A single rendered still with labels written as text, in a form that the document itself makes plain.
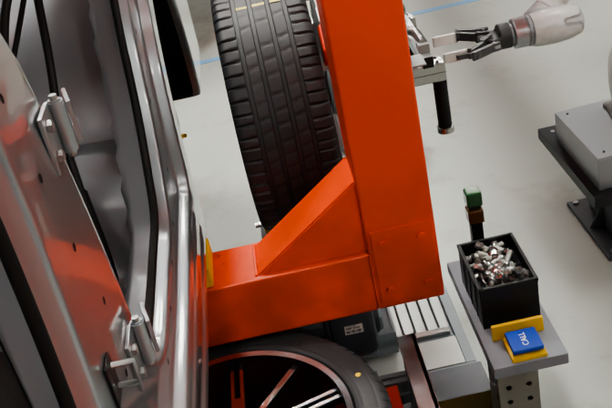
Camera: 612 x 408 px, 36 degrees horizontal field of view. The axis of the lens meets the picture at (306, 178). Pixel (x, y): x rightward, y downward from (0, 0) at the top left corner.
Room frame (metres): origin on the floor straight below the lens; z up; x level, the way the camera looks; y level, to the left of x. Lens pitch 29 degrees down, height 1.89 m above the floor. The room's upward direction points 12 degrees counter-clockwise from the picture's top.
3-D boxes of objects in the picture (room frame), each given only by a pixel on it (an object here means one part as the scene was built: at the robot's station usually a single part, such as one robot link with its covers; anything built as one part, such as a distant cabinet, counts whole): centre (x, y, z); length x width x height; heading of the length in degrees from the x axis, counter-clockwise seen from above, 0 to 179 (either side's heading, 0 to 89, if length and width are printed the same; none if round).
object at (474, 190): (1.97, -0.40, 0.64); 0.04 x 0.04 x 0.04; 0
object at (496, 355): (1.77, -0.40, 0.44); 0.43 x 0.17 x 0.03; 0
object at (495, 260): (1.79, -0.40, 0.51); 0.20 x 0.14 x 0.13; 0
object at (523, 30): (2.48, -0.69, 0.83); 0.09 x 0.06 x 0.09; 0
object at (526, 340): (1.60, -0.40, 0.47); 0.07 x 0.07 x 0.02; 0
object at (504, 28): (2.48, -0.62, 0.83); 0.09 x 0.08 x 0.07; 90
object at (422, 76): (2.14, -0.35, 0.93); 0.09 x 0.05 x 0.05; 90
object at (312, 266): (1.84, 0.16, 0.69); 0.52 x 0.17 x 0.35; 90
